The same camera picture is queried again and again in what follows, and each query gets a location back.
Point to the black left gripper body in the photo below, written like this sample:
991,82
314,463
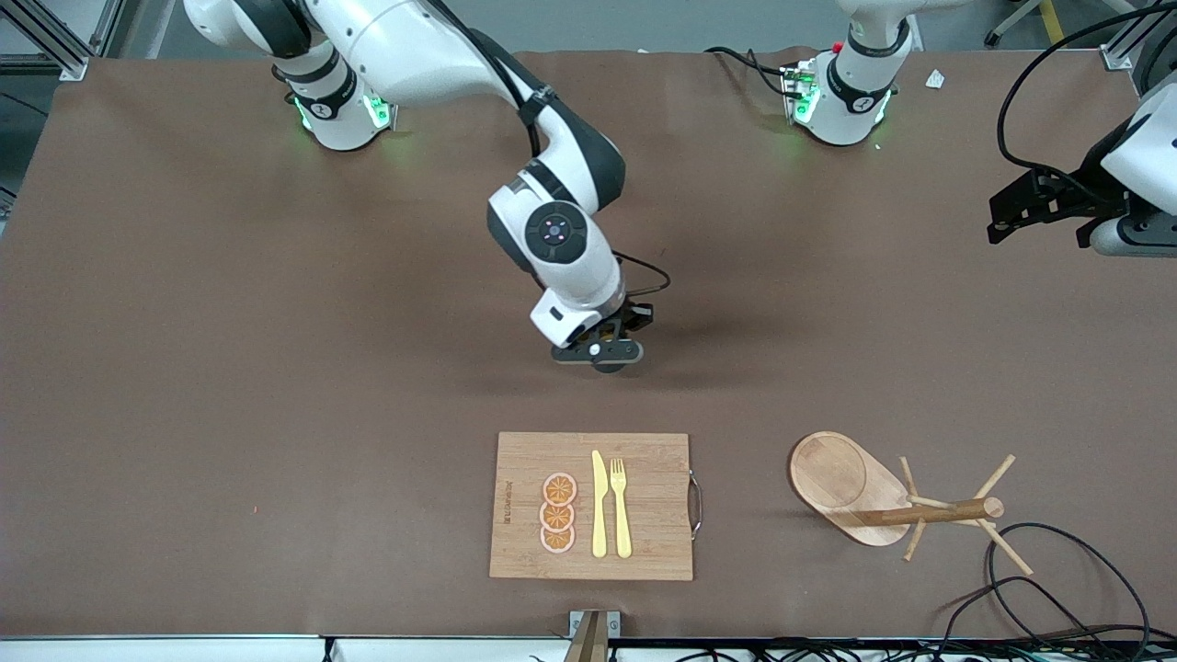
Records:
1074,191

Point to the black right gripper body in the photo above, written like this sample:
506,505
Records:
636,317

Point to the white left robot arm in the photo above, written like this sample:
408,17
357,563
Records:
851,92

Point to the wooden mug rack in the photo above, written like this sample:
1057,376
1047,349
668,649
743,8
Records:
837,478

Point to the white paper scrap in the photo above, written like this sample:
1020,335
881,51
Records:
935,79

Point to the grey chair leg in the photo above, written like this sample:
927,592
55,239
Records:
998,37

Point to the toy orange slice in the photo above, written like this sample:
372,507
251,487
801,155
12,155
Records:
557,540
559,489

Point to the bamboo cutting board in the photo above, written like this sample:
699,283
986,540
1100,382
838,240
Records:
653,515

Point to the yellow plastic knife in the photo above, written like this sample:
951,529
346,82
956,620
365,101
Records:
599,515

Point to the yellow plastic fork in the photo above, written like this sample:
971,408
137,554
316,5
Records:
622,524

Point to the brown table mat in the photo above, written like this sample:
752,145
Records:
276,368

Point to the aluminium frame profile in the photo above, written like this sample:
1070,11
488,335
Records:
1117,57
72,68

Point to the metal bracket with post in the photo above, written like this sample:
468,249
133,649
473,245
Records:
593,634

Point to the white table edge rail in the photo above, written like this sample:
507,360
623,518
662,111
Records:
184,650

